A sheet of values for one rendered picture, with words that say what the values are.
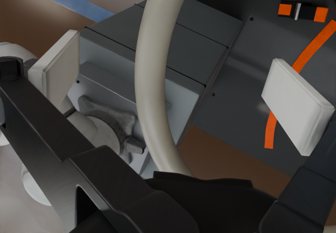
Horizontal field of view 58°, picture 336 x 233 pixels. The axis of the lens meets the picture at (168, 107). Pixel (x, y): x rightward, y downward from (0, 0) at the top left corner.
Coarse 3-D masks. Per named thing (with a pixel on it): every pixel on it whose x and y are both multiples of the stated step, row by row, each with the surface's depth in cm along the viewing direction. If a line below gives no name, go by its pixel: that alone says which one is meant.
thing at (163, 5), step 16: (160, 0) 25; (176, 0) 25; (144, 16) 26; (160, 16) 26; (176, 16) 26; (144, 32) 27; (160, 32) 26; (144, 48) 27; (160, 48) 27; (144, 64) 28; (160, 64) 28; (144, 80) 28; (160, 80) 29; (144, 96) 29; (160, 96) 30; (144, 112) 30; (160, 112) 30; (144, 128) 31; (160, 128) 31; (160, 144) 32; (160, 160) 33; (176, 160) 33; (192, 176) 36
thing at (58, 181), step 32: (0, 64) 12; (0, 96) 12; (32, 96) 12; (0, 128) 13; (32, 128) 10; (64, 128) 10; (32, 160) 11; (64, 160) 8; (96, 160) 8; (64, 192) 9; (96, 192) 7; (128, 192) 7; (160, 192) 7; (64, 224) 10; (128, 224) 6; (160, 224) 6; (192, 224) 6
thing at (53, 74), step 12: (72, 36) 18; (60, 48) 16; (72, 48) 18; (48, 60) 14; (60, 60) 16; (72, 60) 18; (36, 72) 13; (48, 72) 14; (60, 72) 16; (72, 72) 19; (36, 84) 13; (48, 84) 14; (60, 84) 16; (48, 96) 14; (60, 96) 16
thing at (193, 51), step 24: (144, 0) 124; (192, 0) 145; (96, 24) 94; (120, 24) 99; (192, 24) 120; (216, 24) 129; (240, 24) 140; (96, 48) 85; (120, 48) 87; (168, 48) 96; (192, 48) 102; (216, 48) 109; (120, 72) 86; (168, 72) 85; (192, 72) 89; (216, 72) 125; (168, 96) 84; (192, 96) 82; (168, 120) 89; (192, 120) 129
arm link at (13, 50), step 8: (0, 48) 65; (8, 48) 66; (16, 48) 67; (24, 48) 70; (0, 56) 63; (16, 56) 65; (24, 56) 66; (32, 56) 69; (64, 104) 70; (72, 104) 74; (64, 112) 69; (0, 136) 60; (0, 144) 63
